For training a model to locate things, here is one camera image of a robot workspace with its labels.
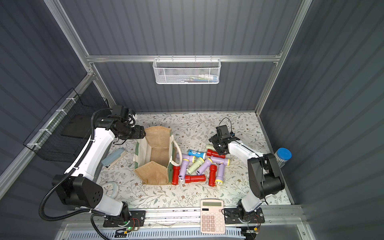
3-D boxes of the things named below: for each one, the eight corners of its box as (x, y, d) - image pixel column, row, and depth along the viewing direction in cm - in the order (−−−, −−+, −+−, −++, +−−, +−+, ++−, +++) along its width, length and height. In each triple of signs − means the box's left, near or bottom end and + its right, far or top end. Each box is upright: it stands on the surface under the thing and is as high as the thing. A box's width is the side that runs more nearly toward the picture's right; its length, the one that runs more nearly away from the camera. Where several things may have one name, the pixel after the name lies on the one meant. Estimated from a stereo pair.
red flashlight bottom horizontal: (184, 182, 86) (184, 180, 84) (185, 176, 89) (184, 174, 86) (206, 182, 86) (206, 180, 84) (205, 176, 89) (206, 174, 86)
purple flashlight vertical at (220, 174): (214, 183, 87) (215, 181, 84) (217, 164, 94) (218, 162, 92) (222, 185, 86) (223, 183, 84) (224, 166, 94) (225, 163, 91)
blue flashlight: (187, 156, 97) (187, 153, 94) (189, 151, 100) (189, 148, 97) (204, 161, 95) (205, 158, 92) (206, 155, 98) (206, 152, 95)
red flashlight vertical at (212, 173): (207, 186, 85) (208, 184, 83) (209, 165, 93) (209, 164, 91) (215, 187, 85) (215, 186, 83) (216, 166, 93) (217, 165, 91)
